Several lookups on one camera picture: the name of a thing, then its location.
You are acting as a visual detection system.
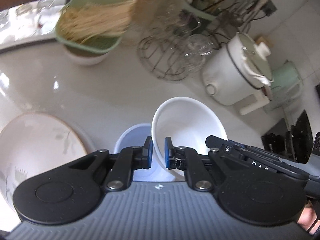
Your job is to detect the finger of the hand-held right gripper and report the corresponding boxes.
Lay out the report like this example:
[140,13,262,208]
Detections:
[205,135,250,161]

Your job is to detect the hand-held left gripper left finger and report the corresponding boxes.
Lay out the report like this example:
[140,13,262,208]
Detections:
[69,136,154,193]

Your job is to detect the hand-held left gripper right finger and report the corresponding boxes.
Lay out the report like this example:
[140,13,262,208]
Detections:
[164,136,241,193]

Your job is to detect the white plastic bowl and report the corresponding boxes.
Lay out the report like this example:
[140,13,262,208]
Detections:
[113,123,176,182]

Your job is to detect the white ceramic bowl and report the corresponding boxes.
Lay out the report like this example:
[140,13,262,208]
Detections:
[151,97,228,178]

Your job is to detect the leaf print white plate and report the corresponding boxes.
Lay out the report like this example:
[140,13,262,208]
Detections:
[0,112,88,207]
[66,121,95,156]

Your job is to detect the person's right hand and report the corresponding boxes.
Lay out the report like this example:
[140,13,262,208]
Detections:
[297,201,319,234]

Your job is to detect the white electric cooking pot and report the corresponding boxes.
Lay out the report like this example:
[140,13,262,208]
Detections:
[202,32,274,116]

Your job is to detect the mint green kettle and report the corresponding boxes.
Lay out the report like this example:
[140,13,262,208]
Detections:
[268,60,304,106]

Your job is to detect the clear glass cup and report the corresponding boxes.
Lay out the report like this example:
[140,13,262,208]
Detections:
[183,34,215,72]

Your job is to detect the green plastic colander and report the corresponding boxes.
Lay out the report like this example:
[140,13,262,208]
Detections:
[55,0,137,56]

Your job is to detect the pale dry noodles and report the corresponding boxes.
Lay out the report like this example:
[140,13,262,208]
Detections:
[59,0,137,45]

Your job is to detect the red lid glass jar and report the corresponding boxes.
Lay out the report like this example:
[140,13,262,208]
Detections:
[124,0,161,46]

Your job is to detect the white glass tray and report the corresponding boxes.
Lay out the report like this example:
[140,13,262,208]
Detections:
[0,0,66,48]

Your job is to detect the upturned drinking glass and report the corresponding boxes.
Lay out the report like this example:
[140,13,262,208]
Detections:
[37,0,61,35]
[14,4,38,32]

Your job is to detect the wire cup rack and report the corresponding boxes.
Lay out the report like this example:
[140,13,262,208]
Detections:
[137,33,201,81]

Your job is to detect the wall socket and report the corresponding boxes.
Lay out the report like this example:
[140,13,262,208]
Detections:
[262,0,278,18]

